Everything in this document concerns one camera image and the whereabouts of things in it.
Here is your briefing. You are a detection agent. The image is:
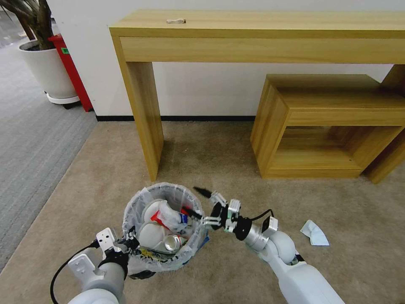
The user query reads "clear plastic bin liner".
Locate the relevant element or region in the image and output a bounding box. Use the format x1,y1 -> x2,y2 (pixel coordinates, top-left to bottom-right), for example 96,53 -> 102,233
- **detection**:
122,182 -> 210,274

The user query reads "red cabinet box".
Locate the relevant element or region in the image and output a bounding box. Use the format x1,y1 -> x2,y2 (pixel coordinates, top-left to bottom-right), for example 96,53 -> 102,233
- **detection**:
48,34 -> 94,112

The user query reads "white mesh trash bin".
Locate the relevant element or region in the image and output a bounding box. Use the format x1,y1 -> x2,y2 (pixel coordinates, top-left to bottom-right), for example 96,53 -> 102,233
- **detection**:
121,182 -> 210,280

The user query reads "light wooden desk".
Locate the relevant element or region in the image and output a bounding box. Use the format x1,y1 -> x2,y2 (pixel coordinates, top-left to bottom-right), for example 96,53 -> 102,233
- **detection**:
108,8 -> 405,184

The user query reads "crumpled white plastic wrapper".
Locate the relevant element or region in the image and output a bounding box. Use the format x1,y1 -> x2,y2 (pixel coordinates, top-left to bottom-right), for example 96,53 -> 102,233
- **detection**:
156,202 -> 188,234

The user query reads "dark leafy potted plant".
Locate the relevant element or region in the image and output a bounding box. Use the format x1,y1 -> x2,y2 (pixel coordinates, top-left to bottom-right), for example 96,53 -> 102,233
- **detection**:
0,0 -> 58,51

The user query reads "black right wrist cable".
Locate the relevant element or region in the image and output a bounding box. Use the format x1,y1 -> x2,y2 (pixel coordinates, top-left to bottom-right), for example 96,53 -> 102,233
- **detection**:
245,209 -> 275,223

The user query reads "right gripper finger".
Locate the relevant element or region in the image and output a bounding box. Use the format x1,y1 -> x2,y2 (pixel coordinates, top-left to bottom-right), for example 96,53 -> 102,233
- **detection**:
181,206 -> 222,228
193,186 -> 227,206

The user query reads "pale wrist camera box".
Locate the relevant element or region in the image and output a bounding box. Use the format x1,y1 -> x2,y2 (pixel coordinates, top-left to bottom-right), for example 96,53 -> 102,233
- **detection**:
96,227 -> 116,252
227,198 -> 243,223

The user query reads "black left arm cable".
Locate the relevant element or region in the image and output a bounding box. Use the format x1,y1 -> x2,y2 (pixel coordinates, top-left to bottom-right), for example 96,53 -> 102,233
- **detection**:
50,241 -> 99,304

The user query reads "crushed silver drink can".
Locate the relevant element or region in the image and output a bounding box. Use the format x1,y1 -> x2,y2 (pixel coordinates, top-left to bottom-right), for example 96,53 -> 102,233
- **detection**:
162,234 -> 188,255

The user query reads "white paper bowl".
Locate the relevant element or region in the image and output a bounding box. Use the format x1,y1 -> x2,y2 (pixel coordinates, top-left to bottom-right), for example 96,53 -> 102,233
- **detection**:
138,223 -> 166,251

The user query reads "black wall baseboard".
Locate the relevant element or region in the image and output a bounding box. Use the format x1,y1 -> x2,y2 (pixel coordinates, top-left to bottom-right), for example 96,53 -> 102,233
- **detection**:
96,116 -> 257,123

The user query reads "low wooden side table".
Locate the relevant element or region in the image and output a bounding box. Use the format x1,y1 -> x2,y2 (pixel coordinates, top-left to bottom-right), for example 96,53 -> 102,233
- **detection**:
250,73 -> 405,180

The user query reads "white wheeled pot stand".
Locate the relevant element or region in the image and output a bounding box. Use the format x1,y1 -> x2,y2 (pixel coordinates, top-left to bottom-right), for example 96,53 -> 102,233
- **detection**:
45,91 -> 80,110

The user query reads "white plant pot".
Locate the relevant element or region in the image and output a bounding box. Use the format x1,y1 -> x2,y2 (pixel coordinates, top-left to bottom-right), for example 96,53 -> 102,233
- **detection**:
18,39 -> 79,99

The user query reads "pale blue face mask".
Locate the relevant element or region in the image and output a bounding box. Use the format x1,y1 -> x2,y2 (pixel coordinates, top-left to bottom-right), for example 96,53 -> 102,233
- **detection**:
300,220 -> 330,247

